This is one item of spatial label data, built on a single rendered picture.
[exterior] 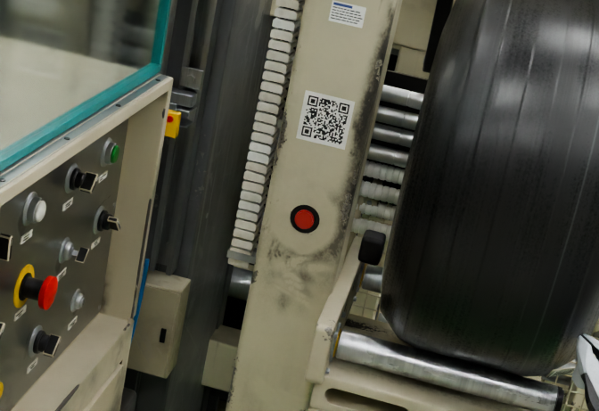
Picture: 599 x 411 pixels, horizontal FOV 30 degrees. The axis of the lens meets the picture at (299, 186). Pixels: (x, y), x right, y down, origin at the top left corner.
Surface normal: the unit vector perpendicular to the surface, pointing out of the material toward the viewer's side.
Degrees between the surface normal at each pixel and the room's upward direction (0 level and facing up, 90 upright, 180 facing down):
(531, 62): 44
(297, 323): 90
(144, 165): 90
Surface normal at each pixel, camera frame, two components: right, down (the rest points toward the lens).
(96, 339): 0.19, -0.93
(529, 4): 0.11, -0.76
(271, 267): -0.19, 0.29
